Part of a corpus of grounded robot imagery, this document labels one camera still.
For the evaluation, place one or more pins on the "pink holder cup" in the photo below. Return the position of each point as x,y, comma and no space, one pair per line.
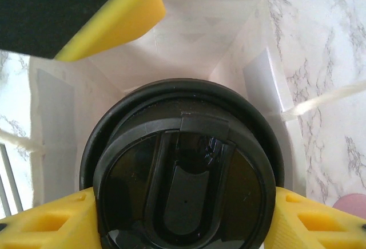
351,206

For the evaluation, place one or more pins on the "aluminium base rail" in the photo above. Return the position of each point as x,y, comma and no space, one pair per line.
8,180

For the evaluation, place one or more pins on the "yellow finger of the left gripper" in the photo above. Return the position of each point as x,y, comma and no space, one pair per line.
71,11

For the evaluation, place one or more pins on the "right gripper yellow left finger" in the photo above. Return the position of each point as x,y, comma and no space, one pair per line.
48,226

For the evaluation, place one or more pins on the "white patterned paper bag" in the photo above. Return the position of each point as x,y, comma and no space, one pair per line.
200,45

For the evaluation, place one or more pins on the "black plastic cup lid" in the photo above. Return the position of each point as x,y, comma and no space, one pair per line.
186,174

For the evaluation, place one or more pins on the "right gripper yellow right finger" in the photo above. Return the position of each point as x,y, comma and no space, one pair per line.
317,229

